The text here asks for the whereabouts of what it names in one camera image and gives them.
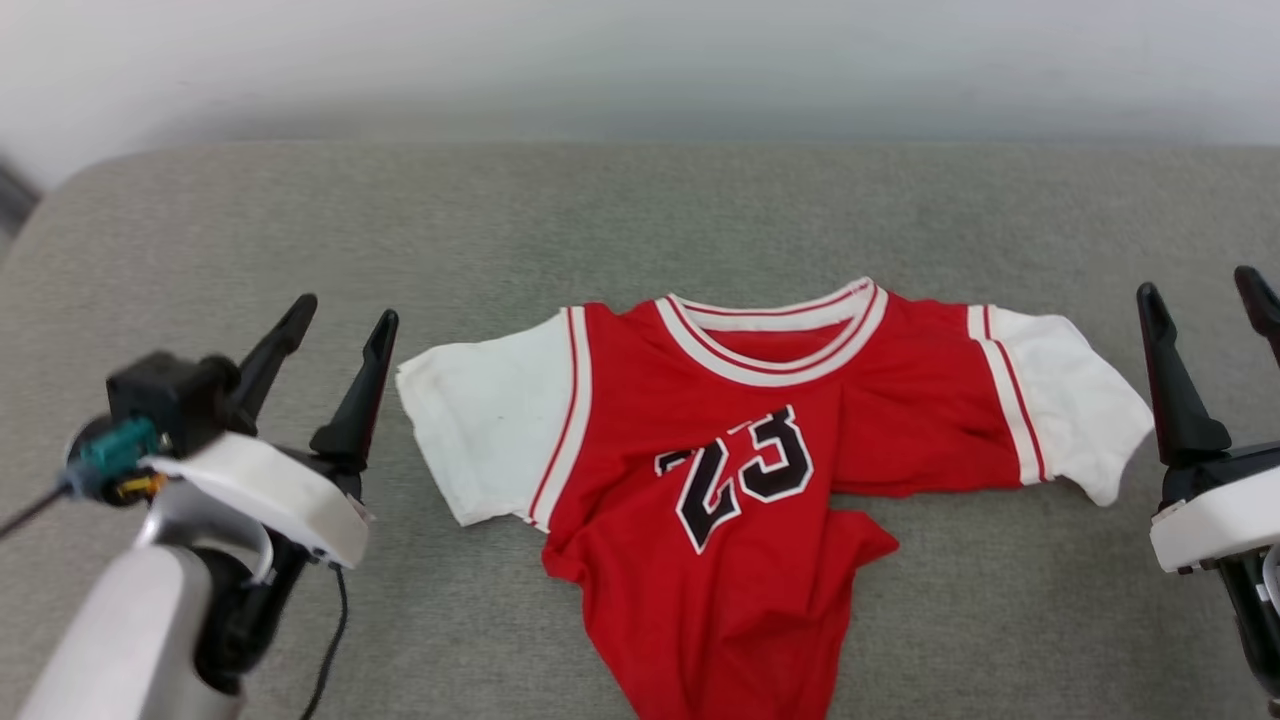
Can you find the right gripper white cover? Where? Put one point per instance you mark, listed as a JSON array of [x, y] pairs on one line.
[[1215, 520]]

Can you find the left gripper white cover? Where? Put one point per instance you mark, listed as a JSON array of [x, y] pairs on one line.
[[290, 500]]

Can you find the red white basketball jersey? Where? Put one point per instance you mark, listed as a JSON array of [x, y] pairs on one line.
[[700, 380]]

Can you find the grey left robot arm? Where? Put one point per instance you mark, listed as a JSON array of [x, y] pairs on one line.
[[110, 640]]

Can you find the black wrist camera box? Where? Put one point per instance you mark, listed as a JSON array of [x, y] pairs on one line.
[[165, 395]]

